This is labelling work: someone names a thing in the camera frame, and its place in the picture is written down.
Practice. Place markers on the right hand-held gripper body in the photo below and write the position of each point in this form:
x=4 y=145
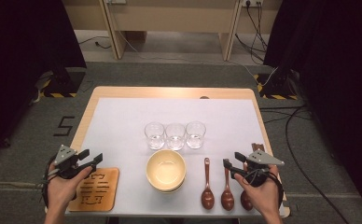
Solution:
x=258 y=168

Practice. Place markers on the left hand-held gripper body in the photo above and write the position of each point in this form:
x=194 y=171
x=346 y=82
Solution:
x=68 y=165

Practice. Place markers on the brown wooden spoon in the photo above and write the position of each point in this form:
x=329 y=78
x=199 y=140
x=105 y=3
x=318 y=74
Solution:
x=246 y=202
x=207 y=197
x=227 y=199

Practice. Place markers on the wooden cut-pattern coaster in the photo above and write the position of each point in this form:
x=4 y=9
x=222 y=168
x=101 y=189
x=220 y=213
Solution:
x=106 y=199

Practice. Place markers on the clear glass cup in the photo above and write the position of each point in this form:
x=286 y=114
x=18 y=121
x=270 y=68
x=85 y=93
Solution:
x=175 y=137
x=154 y=135
x=195 y=134

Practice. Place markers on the person's right hand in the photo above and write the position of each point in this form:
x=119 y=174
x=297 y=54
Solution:
x=264 y=196

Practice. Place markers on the person's left hand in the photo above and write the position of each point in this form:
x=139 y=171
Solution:
x=61 y=193

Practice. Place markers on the black stand base striped tape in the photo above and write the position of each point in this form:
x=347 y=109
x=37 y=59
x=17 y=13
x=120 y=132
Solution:
x=275 y=85
x=64 y=84

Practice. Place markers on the black curtain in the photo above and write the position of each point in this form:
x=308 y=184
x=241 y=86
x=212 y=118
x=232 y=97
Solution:
x=341 y=77
x=20 y=62

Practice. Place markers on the beige wooden desk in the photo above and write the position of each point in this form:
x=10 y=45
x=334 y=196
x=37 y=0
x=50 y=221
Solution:
x=169 y=18

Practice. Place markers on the white wall socket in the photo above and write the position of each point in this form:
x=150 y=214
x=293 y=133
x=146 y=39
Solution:
x=252 y=2

